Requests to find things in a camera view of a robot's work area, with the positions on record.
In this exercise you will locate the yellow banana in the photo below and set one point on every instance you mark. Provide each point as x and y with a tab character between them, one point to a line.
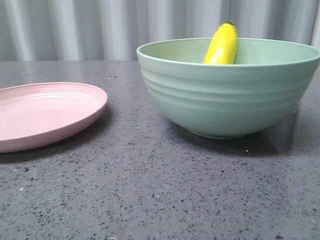
223	45

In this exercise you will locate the green ribbed bowl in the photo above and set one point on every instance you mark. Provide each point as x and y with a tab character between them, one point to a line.
226	101

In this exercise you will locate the pink plate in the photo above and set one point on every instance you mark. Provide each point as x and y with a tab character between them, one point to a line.
39	114

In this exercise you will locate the grey pleated curtain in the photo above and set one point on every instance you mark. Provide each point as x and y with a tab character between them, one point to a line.
50	30

